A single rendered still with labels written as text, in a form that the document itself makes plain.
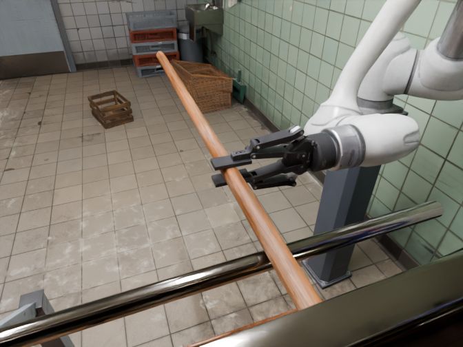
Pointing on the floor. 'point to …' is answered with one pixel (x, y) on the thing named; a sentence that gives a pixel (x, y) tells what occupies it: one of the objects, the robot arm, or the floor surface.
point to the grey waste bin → (184, 46)
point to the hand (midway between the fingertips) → (230, 169)
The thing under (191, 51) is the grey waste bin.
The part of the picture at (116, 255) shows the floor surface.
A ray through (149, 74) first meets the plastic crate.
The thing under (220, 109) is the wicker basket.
